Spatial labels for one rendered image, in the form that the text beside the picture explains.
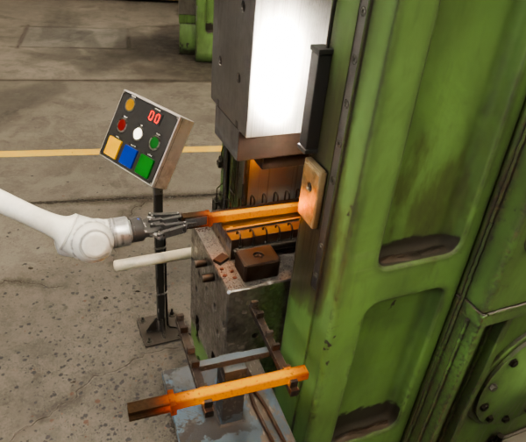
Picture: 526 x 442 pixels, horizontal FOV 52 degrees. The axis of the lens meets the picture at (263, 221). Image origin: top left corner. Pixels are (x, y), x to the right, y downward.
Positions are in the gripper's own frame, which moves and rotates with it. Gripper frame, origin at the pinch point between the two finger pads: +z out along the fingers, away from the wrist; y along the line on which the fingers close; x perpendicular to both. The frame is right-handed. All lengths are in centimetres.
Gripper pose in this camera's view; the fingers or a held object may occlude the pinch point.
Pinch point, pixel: (195, 219)
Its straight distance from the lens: 168.8
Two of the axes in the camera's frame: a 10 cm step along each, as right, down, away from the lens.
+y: 3.9, 5.4, -7.5
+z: 9.2, -1.6, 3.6
